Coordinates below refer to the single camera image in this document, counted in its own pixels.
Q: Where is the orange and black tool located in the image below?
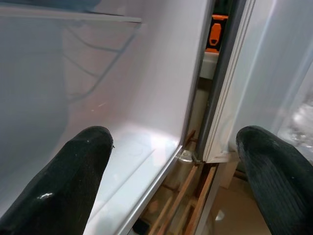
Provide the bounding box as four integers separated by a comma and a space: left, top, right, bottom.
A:
204, 14, 229, 52

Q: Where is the wooden slat rack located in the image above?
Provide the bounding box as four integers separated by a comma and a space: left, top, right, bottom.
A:
133, 128, 220, 235

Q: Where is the white plastic container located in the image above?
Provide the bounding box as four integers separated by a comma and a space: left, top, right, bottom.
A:
198, 51, 219, 79

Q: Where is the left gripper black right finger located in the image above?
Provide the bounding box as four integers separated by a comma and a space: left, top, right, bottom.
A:
236, 126, 313, 235

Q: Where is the white fridge door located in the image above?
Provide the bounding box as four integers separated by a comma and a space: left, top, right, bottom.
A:
197, 0, 313, 165

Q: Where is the metal fridge door hinge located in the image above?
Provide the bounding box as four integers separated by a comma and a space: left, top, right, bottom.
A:
178, 149, 205, 164

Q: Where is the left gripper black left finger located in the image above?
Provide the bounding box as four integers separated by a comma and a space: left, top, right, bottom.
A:
0, 126, 114, 235

